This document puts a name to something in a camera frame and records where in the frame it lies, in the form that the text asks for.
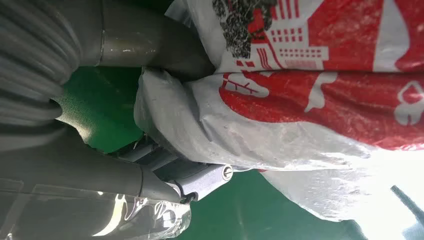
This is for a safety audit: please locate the green conveyor belt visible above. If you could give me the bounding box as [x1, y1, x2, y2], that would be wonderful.
[54, 64, 424, 240]

